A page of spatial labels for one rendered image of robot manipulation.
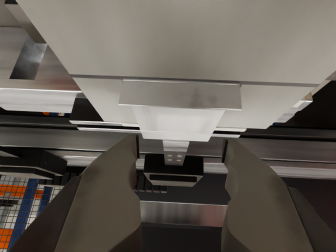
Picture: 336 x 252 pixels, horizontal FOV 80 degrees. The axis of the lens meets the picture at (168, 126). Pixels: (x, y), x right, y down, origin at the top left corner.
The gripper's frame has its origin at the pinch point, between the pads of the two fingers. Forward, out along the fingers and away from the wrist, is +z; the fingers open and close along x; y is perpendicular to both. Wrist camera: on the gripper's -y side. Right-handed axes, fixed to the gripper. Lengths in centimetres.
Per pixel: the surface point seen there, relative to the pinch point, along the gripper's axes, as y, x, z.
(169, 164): 18.2, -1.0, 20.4
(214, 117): 1.5, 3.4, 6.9
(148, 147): 19.7, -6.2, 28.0
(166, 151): 11.0, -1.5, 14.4
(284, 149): 18.9, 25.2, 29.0
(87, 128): 5.3, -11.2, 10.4
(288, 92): -2.1, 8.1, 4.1
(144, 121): 2.8, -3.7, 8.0
